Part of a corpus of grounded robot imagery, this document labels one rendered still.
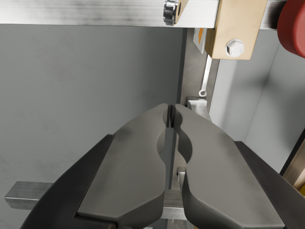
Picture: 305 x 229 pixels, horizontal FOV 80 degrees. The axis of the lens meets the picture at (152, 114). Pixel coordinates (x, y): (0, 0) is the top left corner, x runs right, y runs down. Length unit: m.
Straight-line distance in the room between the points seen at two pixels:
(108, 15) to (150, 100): 1.03
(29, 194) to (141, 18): 0.30
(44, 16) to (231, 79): 0.45
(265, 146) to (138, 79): 0.85
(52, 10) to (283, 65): 0.48
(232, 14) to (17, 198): 0.38
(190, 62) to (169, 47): 0.71
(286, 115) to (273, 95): 0.07
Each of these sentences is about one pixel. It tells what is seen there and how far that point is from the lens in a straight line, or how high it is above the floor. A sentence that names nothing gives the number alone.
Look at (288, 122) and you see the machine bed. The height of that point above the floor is 0.76.
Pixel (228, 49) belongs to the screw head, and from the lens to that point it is 0.25.
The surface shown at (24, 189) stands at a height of 0.94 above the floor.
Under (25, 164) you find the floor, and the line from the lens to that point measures 2.10.
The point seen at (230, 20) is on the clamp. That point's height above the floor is 0.87.
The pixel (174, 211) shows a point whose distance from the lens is 0.30.
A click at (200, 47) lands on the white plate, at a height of 0.79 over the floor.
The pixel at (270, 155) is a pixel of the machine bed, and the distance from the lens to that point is 0.57.
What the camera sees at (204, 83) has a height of 0.71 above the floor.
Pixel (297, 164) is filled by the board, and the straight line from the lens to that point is 0.39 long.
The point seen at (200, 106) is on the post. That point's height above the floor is 0.74.
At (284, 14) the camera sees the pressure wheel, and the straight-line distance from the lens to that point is 0.26.
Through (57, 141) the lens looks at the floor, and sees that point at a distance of 1.72.
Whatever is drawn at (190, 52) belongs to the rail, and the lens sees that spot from 0.43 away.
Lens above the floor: 1.11
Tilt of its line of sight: 58 degrees down
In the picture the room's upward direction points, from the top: 174 degrees counter-clockwise
